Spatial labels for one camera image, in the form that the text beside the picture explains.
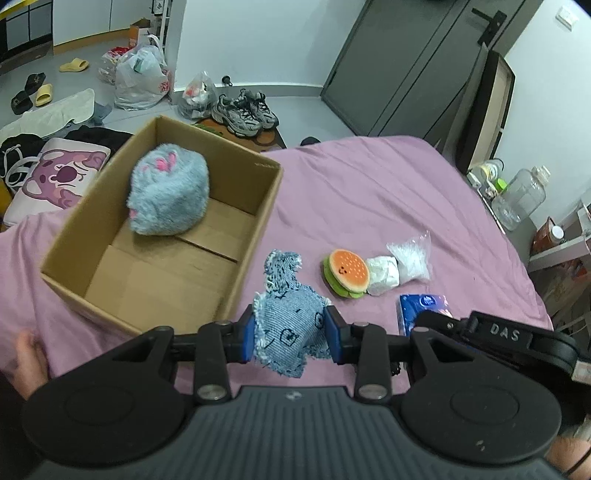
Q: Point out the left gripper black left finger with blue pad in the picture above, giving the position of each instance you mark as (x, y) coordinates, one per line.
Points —
(211, 349)

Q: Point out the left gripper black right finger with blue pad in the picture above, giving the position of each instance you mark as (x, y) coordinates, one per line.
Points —
(376, 355)

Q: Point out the blue tissue pack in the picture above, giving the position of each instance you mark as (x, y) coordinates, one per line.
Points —
(411, 305)

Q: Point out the blue denim fish toy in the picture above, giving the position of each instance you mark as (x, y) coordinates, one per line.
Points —
(290, 325)

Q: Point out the white soft bundle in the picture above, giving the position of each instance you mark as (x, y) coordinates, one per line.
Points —
(384, 275)

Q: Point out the burger plush toy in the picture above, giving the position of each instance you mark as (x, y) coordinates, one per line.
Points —
(346, 273)

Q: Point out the clear bag white filling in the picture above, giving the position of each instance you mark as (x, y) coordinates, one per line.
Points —
(413, 258)

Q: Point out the fluffy blue plush toy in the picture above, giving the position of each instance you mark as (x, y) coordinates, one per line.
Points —
(169, 191)

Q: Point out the person's left hand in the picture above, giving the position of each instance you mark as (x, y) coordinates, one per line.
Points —
(31, 372)

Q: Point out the open cardboard box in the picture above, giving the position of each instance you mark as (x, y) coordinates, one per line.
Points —
(110, 274)

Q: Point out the pink bed sheet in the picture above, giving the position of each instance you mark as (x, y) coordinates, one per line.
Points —
(357, 193)

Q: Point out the white side shelf unit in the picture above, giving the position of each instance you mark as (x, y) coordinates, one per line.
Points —
(561, 274)

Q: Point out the black slipper by bed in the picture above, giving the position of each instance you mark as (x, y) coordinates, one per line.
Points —
(309, 141)

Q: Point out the large clear water jug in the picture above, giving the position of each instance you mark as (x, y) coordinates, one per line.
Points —
(522, 196)

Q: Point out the black clothes pile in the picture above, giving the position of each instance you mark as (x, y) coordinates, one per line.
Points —
(111, 139)

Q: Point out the grey sneaker left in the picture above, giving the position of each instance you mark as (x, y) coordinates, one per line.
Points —
(235, 115)

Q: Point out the grey sneaker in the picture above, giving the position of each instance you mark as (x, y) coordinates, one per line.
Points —
(235, 115)
(256, 100)

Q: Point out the pink bear tote bag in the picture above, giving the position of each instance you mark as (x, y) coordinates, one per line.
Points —
(60, 176)

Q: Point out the grey sneaker right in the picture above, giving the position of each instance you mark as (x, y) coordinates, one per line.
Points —
(256, 100)

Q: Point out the small clear trash bag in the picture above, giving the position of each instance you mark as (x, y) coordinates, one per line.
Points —
(198, 98)

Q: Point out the leaning black framed board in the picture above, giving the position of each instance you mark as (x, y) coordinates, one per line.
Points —
(488, 98)

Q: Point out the white plastic shopping bag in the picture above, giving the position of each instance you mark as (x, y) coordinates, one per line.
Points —
(142, 77)

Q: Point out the grey door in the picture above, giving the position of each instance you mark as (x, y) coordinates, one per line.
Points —
(405, 62)

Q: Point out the white towel on floor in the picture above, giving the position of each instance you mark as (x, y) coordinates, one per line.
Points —
(51, 118)

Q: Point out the yellow slipper near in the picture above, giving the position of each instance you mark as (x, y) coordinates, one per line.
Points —
(44, 95)

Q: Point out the yellow slipper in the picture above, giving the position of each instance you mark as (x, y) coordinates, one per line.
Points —
(44, 95)
(76, 65)

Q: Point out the black slipper pair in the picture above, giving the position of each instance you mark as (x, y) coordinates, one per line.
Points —
(22, 102)

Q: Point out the yellow slipper far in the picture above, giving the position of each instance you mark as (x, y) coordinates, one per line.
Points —
(76, 65)

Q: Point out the small cardboard box on floor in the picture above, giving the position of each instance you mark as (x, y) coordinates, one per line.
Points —
(139, 32)

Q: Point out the black door handle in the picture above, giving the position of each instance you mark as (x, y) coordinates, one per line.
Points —
(494, 24)

